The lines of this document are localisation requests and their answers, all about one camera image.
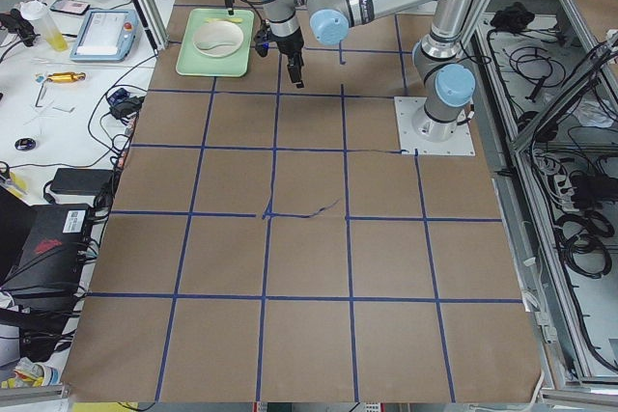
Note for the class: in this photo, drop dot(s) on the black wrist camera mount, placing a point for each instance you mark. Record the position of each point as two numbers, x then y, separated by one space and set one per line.
262 39

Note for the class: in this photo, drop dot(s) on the pale green plastic spoon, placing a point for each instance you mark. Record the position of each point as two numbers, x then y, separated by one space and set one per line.
217 49

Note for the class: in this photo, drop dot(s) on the black computer box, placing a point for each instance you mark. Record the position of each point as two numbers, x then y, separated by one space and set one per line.
43 247

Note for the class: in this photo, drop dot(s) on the yellow liquid plastic bottle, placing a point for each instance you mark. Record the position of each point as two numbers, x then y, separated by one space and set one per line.
38 14

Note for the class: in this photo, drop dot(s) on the black power adapter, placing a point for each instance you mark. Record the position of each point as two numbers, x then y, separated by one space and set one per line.
74 181

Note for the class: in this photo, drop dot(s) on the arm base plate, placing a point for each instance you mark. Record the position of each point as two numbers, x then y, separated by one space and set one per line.
419 134

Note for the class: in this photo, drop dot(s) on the light green plastic tray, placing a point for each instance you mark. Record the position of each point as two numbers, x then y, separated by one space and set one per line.
193 63

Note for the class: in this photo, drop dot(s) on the cream round plate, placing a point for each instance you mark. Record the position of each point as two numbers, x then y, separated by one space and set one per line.
218 31

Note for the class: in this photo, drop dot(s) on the gold metal tool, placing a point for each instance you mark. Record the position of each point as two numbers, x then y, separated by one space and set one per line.
61 77

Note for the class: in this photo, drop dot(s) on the yellow plastic fork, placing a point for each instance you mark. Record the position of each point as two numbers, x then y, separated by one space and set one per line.
233 20

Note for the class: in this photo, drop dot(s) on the smartphone with pink screen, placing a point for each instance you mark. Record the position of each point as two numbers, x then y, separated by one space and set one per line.
72 7

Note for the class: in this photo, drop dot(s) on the near blue teach pendant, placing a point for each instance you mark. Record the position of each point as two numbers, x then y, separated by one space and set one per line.
105 35

